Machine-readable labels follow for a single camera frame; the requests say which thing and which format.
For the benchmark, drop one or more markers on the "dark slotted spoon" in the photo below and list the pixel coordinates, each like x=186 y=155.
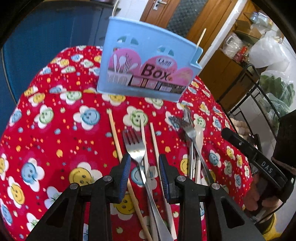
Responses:
x=175 y=121

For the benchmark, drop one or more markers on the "blue base cabinet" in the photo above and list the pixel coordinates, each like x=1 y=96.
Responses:
x=46 y=34

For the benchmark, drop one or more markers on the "person's right hand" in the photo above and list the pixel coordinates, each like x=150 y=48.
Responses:
x=252 y=197

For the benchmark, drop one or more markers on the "red flower print tablecloth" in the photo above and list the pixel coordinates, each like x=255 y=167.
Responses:
x=57 y=115

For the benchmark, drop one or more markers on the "beige spoon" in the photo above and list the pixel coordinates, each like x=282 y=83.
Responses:
x=199 y=139

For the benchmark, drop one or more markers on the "wooden door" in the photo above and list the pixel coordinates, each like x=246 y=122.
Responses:
x=208 y=18

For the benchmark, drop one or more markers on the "white plastic bag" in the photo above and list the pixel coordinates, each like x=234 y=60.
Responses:
x=270 y=53

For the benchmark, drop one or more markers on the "brown wooden side cabinet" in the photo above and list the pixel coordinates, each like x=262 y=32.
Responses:
x=222 y=76

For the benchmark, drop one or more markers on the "small steel fork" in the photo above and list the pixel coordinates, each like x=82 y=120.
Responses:
x=187 y=132

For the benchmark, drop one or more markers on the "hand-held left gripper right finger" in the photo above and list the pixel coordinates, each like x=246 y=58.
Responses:
x=164 y=180

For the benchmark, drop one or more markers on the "clear plastic bag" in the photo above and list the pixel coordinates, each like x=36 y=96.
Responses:
x=232 y=45

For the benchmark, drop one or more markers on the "wooden chopstick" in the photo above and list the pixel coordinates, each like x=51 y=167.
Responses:
x=115 y=136
x=143 y=139
x=200 y=38
x=155 y=143

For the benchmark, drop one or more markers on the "bag of green vegetables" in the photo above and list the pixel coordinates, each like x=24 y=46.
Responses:
x=277 y=92

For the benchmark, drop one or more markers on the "pile of beige round bulbs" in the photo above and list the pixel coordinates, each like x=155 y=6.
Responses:
x=241 y=128

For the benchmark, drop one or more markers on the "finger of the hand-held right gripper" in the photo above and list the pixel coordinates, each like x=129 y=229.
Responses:
x=235 y=140

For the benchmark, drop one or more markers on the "black metal rack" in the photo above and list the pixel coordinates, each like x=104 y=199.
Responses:
x=245 y=67

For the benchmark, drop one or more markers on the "long steel utensil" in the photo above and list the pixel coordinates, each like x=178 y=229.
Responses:
x=204 y=162

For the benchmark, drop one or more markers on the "blue plastic utensil holder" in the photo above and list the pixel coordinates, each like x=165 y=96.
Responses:
x=143 y=46

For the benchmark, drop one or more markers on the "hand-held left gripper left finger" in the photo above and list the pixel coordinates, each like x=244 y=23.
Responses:
x=124 y=178

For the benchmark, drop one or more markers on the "large steel fork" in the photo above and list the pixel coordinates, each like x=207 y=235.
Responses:
x=135 y=148

